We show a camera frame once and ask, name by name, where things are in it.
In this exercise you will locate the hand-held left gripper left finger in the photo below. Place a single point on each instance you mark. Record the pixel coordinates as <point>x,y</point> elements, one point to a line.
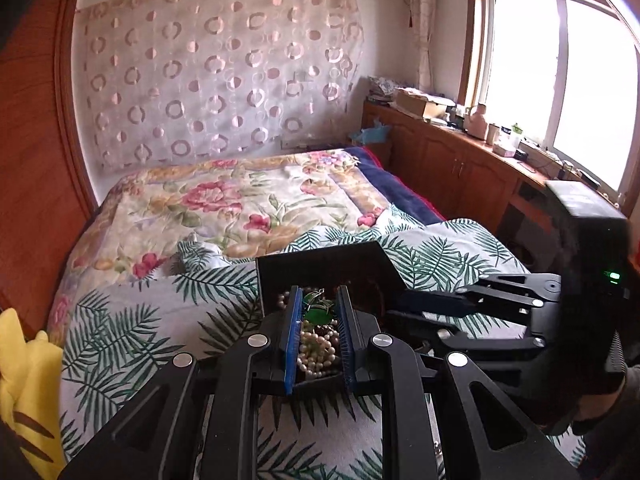
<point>292,340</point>

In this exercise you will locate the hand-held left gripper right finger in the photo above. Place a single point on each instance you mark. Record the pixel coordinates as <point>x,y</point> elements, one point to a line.
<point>347,340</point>

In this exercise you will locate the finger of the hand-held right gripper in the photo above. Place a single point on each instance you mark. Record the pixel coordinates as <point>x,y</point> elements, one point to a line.
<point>475,300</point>
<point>450,337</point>

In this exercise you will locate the green jade pendant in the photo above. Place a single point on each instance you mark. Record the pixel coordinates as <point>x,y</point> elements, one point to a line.
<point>316,315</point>

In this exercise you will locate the black square box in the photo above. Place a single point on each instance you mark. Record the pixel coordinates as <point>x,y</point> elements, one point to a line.
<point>325,270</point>

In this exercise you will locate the person's right forearm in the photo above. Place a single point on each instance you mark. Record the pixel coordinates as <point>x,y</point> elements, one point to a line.
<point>612,435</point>

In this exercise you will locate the dark blue blanket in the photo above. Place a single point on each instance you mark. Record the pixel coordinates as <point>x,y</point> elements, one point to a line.
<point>400,195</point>

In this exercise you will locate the wooden cabinet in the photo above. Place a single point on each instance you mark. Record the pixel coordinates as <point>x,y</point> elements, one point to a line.
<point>450,170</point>

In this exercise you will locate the leaf-printed cloth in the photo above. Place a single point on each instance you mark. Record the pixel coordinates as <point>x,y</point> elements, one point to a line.
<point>150,320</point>

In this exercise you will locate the floral blanket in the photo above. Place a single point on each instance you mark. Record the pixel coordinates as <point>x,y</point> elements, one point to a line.
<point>225,205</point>

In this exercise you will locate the white tissue box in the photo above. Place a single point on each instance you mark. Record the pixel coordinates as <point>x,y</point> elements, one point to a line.
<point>502,148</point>

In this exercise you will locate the blue paper bag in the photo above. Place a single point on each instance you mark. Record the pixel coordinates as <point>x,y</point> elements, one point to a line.
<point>370,134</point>

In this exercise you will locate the cardboard box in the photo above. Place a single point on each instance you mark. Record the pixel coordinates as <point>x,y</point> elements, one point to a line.
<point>420,102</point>

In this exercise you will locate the stack of papers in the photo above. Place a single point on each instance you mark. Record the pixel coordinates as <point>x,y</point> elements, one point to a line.
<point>382,87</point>

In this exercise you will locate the wooden-framed window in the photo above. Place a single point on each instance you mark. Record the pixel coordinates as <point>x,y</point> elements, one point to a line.
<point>550,70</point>

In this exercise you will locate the yellow plush toy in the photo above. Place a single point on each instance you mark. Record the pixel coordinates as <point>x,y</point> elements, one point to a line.
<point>25,385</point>

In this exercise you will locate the tied window curtain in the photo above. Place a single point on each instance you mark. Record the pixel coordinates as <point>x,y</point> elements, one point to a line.
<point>422,20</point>

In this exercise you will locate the circle-patterned wall cloth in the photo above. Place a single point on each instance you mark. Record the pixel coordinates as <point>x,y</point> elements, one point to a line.
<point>215,75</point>

